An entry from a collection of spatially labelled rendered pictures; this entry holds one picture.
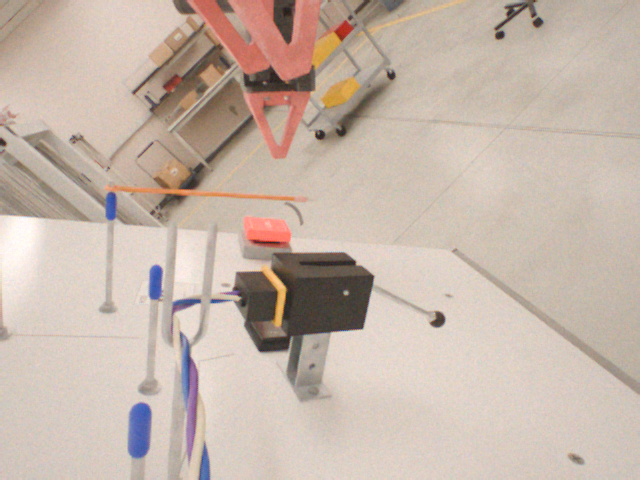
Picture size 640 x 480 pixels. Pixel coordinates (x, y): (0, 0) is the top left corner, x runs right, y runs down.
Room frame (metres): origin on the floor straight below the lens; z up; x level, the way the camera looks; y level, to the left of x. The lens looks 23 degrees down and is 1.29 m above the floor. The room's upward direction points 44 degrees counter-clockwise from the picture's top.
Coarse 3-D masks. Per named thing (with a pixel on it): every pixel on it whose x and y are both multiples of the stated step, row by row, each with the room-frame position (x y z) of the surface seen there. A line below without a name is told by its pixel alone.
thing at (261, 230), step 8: (248, 224) 0.53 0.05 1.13; (256, 224) 0.54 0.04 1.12; (264, 224) 0.54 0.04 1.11; (272, 224) 0.54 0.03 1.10; (280, 224) 0.54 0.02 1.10; (248, 232) 0.52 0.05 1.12; (256, 232) 0.52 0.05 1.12; (264, 232) 0.52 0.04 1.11; (272, 232) 0.52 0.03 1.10; (280, 232) 0.52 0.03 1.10; (288, 232) 0.52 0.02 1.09; (256, 240) 0.53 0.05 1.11; (264, 240) 0.52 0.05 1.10; (272, 240) 0.52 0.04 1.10; (280, 240) 0.52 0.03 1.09; (288, 240) 0.52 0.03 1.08
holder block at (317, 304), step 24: (288, 264) 0.28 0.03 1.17; (312, 264) 0.29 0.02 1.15; (336, 264) 0.29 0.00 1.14; (312, 288) 0.26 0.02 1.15; (336, 288) 0.26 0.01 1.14; (360, 288) 0.27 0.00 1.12; (288, 312) 0.26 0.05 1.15; (312, 312) 0.26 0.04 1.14; (336, 312) 0.27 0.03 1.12; (360, 312) 0.27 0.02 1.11
